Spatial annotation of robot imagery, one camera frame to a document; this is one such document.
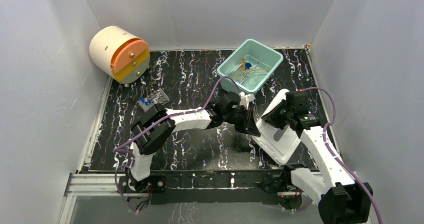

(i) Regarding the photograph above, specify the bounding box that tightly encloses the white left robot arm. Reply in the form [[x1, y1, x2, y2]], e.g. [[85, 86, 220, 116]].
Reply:
[[129, 92, 261, 192]]

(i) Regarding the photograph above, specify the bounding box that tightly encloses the clear glass beaker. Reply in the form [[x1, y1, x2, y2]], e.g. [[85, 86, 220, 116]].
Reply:
[[246, 76, 261, 89]]

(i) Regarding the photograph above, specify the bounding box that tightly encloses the white plastic bin lid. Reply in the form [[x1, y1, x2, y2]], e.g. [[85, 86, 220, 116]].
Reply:
[[252, 89, 301, 165]]

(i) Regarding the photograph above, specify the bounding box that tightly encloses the mint green plastic bin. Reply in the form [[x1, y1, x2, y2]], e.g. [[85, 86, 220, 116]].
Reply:
[[217, 39, 284, 94]]

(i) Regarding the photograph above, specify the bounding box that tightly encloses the white orange cylinder drum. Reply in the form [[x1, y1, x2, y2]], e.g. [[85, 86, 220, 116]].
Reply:
[[89, 26, 150, 85]]

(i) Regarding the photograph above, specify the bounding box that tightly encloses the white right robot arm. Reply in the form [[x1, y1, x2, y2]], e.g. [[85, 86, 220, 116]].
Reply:
[[255, 89, 373, 223]]

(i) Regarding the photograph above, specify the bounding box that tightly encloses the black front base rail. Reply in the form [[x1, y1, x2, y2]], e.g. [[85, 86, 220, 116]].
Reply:
[[115, 169, 308, 208]]

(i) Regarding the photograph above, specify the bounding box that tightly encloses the amber rubber tube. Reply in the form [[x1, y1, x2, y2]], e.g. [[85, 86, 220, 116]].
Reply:
[[233, 57, 271, 83]]

